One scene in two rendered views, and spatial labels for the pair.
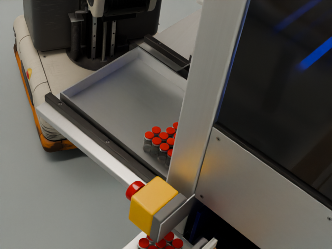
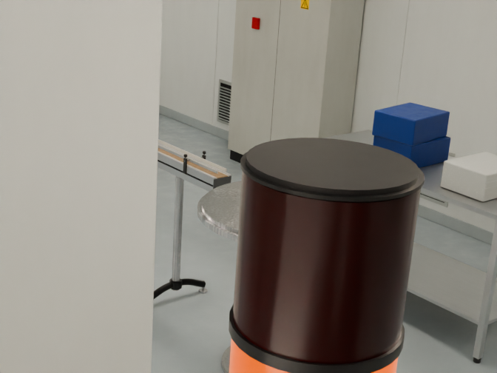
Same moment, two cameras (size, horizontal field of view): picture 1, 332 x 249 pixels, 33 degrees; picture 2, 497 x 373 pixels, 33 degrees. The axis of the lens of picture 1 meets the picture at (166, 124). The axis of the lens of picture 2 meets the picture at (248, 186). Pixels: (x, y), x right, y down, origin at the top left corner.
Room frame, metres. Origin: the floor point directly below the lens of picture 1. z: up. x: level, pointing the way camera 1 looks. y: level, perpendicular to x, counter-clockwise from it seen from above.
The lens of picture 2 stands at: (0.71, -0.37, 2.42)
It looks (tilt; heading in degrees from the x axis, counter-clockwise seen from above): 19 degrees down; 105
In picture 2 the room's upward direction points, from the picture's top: 4 degrees clockwise
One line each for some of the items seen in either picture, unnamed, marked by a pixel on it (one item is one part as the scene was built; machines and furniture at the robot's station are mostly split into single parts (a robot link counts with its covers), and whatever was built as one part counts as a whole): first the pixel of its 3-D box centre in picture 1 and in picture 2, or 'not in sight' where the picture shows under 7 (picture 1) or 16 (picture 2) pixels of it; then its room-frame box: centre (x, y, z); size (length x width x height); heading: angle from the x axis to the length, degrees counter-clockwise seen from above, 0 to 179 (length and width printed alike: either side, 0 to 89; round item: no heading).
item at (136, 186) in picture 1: (138, 193); not in sight; (0.61, 0.03, 0.99); 0.04 x 0.04 x 0.04; 56
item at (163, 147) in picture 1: (186, 135); not in sight; (0.86, -0.05, 0.90); 0.18 x 0.02 x 0.05; 145
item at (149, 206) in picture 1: (156, 208); not in sight; (0.59, -0.01, 0.99); 0.08 x 0.07 x 0.07; 56
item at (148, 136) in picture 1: (148, 141); not in sight; (0.82, 0.03, 0.90); 0.02 x 0.02 x 0.05
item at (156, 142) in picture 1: (179, 129); not in sight; (0.87, -0.03, 0.90); 0.18 x 0.02 x 0.05; 145
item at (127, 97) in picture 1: (150, 110); not in sight; (0.92, 0.04, 0.90); 0.34 x 0.26 x 0.04; 55
